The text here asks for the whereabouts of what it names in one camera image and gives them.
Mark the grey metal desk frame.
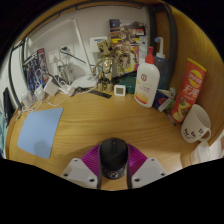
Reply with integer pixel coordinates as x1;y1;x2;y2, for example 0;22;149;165
8;3;179;111

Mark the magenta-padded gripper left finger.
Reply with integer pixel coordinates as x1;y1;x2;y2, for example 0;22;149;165
60;143;103;190

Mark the white printed mug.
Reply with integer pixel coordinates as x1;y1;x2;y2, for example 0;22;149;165
180;103;212;144

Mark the white power strip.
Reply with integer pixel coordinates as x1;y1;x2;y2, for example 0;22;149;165
59;84;77;98

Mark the white blue-marked wall plate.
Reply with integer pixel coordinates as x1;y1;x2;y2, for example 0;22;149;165
89;36;108;51

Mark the white red-capped lotion bottle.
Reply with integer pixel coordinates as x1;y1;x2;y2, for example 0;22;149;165
133;46;161;109

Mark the black hanging pouch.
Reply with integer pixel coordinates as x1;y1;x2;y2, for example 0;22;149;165
2;87;16;118

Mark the flat black strip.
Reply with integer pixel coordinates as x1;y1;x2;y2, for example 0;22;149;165
89;89;113;100

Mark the dark plug cable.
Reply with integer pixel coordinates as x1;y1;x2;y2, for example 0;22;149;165
59;48;91;66

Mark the white plug charger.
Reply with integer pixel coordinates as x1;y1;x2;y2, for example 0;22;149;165
34;85;46;101

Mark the blue robot model box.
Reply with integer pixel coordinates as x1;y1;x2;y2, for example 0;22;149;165
22;48;50;91

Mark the light blue mouse pad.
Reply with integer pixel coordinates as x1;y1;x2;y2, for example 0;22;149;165
16;107;65;160

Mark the white adapter block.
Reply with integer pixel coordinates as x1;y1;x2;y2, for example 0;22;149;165
43;77;60;97

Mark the white tissue packet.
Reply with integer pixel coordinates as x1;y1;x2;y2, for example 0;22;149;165
189;139;212;165

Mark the dark green box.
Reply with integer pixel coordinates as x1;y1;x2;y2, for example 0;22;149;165
119;76;138;95

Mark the brown tree figure toy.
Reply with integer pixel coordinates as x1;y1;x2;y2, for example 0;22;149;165
92;37;123;93

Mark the dark white-nozzle spray bottle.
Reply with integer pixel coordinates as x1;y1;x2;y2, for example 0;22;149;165
153;36;169;91

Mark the red chips tube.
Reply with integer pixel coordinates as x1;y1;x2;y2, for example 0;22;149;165
169;57;207;124

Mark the small white desk clock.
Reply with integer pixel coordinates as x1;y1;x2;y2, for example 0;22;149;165
113;84;127;97

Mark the white wall socket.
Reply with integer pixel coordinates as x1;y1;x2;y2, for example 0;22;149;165
48;49;61;64
59;45;75;61

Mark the white cable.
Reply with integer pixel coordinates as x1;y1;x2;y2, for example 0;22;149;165
14;71;48;113
46;93;69;108

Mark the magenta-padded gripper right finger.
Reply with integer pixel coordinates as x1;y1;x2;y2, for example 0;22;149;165
126;143;167;189

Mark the clear plastic jar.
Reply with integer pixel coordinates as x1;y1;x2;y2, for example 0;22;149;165
21;91;34;104

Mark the black computer mouse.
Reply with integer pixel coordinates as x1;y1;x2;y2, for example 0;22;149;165
99;137;130;180

